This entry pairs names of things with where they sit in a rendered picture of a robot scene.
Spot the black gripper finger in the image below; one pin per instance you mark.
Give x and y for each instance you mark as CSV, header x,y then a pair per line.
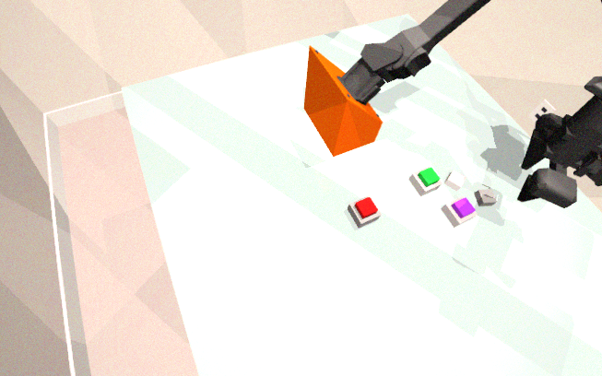
x,y
534,152
525,195

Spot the purple button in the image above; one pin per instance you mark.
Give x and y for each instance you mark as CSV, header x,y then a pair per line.
x,y
458,211

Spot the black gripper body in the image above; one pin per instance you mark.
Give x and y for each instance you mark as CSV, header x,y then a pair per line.
x,y
565,146

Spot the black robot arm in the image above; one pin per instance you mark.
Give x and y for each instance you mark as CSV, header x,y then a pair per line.
x,y
407,53

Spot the red button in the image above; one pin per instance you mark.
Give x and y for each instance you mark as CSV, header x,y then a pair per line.
x,y
364,211

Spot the green button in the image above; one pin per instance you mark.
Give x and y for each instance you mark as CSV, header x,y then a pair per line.
x,y
425,181

